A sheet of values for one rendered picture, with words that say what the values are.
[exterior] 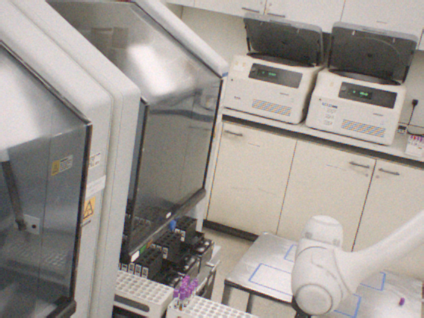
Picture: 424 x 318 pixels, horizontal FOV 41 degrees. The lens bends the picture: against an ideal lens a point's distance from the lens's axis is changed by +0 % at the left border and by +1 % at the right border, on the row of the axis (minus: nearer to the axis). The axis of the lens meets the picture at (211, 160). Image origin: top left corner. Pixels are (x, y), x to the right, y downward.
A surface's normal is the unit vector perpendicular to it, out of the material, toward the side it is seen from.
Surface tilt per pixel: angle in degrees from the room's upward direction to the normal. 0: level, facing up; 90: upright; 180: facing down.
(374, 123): 90
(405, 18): 90
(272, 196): 90
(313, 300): 95
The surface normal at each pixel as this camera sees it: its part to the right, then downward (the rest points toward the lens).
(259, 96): -0.36, 0.23
